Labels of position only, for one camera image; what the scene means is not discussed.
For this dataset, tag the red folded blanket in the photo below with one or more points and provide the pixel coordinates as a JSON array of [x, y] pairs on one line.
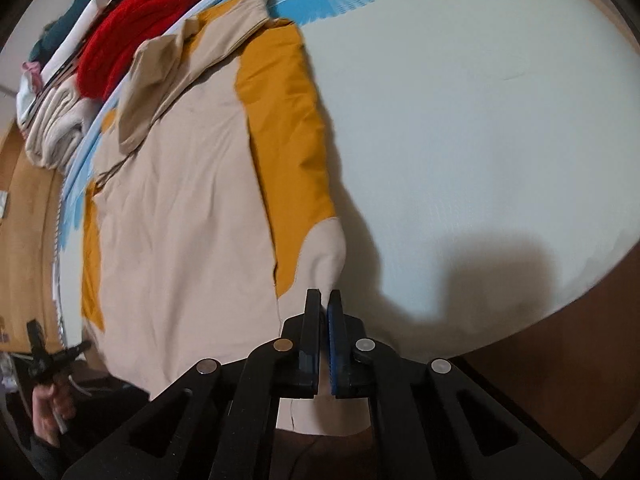
[[125, 35]]

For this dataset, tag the pink cloth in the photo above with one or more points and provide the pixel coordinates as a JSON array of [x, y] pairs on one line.
[[31, 72]]

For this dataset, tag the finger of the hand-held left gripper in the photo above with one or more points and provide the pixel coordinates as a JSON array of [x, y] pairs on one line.
[[72, 352], [35, 337]]

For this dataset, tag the person's left hand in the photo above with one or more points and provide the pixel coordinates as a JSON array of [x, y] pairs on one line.
[[47, 410]]

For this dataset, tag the person's left forearm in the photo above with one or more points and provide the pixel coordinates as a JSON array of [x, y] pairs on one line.
[[45, 460]]

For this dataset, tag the dark teal shark plush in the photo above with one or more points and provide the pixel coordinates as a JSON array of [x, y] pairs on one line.
[[60, 25]]

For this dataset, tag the beige and yellow hooded coat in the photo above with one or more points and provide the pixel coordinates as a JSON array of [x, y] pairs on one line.
[[190, 200]]

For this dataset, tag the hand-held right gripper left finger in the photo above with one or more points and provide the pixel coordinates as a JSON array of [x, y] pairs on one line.
[[310, 340]]

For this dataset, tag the grey mattress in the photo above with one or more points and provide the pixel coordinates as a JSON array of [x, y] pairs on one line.
[[59, 260]]

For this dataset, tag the white folded clothes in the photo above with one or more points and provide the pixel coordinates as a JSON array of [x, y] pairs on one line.
[[25, 100]]

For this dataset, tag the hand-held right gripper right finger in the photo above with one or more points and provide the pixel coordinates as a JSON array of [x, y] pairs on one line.
[[339, 340]]

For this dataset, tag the cream folded quilt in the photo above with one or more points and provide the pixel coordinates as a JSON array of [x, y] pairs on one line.
[[55, 125]]

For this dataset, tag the light blue printed bed sheet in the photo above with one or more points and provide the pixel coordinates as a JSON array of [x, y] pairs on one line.
[[450, 135]]

